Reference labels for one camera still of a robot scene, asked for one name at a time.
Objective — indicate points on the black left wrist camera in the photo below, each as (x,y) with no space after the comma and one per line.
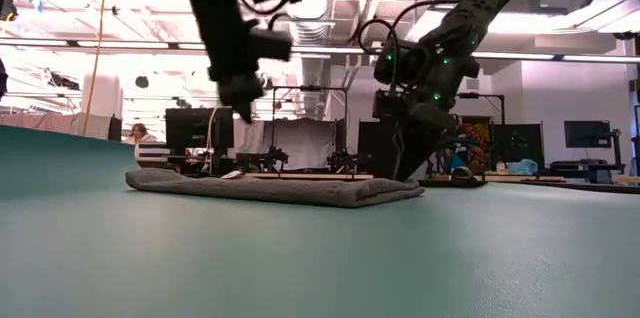
(272,44)

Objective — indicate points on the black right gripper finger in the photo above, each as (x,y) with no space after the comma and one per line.
(410,158)
(434,143)

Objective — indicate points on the colourful poster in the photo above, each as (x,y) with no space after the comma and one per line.
(477,145)

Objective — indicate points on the black rounded object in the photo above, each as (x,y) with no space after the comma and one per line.
(462,174)

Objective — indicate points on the black background robot arm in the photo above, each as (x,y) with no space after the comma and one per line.
(342,162)
(262,160)

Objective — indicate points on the pink woven cloth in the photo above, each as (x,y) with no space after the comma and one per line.
(275,190)

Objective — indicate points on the black stand frame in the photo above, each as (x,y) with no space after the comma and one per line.
(310,88)

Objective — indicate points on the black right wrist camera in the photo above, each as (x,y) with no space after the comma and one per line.
(390,104)

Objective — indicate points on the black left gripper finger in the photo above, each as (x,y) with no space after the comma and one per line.
(257,92)
(237,100)

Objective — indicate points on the person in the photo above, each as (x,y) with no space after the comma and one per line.
(140,133)

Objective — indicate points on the silver ventilation duct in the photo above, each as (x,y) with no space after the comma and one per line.
(315,8)

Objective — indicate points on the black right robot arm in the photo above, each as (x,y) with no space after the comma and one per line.
(480,13)

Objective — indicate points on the white cloth backdrop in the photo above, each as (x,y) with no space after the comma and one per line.
(305,143)

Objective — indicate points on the green table mat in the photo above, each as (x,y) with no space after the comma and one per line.
(300,258)

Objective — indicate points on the white striped box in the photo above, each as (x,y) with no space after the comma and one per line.
(150,150)

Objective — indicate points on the blue plastic bag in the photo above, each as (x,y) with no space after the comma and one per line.
(522,167)

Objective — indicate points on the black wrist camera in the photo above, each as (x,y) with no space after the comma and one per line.
(272,44)
(390,104)

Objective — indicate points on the wooden background table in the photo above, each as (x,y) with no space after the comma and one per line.
(310,176)

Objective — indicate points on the black desk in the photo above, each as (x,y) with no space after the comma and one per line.
(585,168)

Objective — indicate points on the black monitor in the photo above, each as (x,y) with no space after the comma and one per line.
(192,130)
(587,134)
(520,143)

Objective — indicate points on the black panel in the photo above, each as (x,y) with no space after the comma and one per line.
(372,148)

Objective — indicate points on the white column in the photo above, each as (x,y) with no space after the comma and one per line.
(102,103)

